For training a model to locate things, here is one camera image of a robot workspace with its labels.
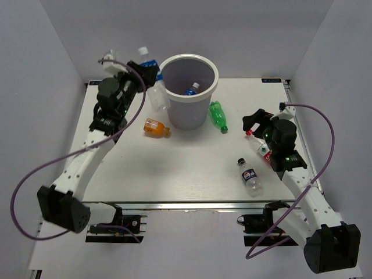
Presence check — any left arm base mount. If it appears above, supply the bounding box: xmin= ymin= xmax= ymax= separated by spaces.
xmin=85 ymin=202 xmax=148 ymax=244

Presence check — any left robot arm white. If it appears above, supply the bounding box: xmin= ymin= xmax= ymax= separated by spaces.
xmin=37 ymin=58 xmax=160 ymax=233

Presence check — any blue corner label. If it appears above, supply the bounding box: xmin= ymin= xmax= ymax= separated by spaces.
xmin=88 ymin=80 xmax=101 ymax=86
xmin=261 ymin=78 xmax=282 ymax=83

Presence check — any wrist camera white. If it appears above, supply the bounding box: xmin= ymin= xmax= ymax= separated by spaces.
xmin=102 ymin=49 xmax=127 ymax=76
xmin=278 ymin=102 xmax=296 ymax=120

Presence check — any white plastic bin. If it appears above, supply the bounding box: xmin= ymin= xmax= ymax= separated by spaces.
xmin=160 ymin=53 xmax=219 ymax=131

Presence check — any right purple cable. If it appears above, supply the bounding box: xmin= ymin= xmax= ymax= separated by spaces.
xmin=245 ymin=103 xmax=335 ymax=260

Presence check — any red cap water bottle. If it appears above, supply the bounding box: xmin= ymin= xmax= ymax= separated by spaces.
xmin=245 ymin=130 xmax=271 ymax=164

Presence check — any green plastic bottle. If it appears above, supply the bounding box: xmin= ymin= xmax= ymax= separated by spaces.
xmin=209 ymin=101 xmax=228 ymax=134

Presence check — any right blue corner label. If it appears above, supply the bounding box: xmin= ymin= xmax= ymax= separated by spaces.
xmin=261 ymin=78 xmax=282 ymax=83

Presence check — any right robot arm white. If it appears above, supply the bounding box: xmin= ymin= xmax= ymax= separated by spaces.
xmin=242 ymin=106 xmax=361 ymax=274

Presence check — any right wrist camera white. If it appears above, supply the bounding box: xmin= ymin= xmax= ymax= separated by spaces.
xmin=278 ymin=102 xmax=296 ymax=120

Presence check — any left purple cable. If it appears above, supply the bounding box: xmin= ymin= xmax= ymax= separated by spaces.
xmin=9 ymin=58 xmax=147 ymax=244

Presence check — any aluminium front rail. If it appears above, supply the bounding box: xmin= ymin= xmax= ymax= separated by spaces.
xmin=117 ymin=201 xmax=271 ymax=212

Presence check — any purple cable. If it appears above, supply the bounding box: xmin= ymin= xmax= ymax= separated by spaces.
xmin=9 ymin=58 xmax=147 ymax=244
xmin=245 ymin=103 xmax=335 ymax=260

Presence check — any blue label water bottle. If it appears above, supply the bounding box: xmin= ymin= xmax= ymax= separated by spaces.
xmin=137 ymin=46 xmax=170 ymax=113
xmin=184 ymin=83 xmax=200 ymax=96

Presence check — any orange juice bottle lying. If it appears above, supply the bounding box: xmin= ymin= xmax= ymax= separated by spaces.
xmin=144 ymin=118 xmax=170 ymax=137

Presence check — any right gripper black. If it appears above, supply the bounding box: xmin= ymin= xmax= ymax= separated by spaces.
xmin=242 ymin=109 xmax=278 ymax=153

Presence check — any pepsi bottle black cap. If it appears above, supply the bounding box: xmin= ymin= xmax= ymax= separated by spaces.
xmin=237 ymin=158 xmax=263 ymax=197

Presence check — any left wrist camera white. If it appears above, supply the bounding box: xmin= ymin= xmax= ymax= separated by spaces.
xmin=102 ymin=49 xmax=127 ymax=76

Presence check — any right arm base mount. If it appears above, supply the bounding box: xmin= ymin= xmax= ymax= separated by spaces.
xmin=237 ymin=203 xmax=300 ymax=247

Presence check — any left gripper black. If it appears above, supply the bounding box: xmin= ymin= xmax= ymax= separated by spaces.
xmin=112 ymin=62 xmax=159 ymax=116

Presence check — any left blue corner label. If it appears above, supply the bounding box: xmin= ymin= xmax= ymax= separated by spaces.
xmin=88 ymin=80 xmax=101 ymax=86

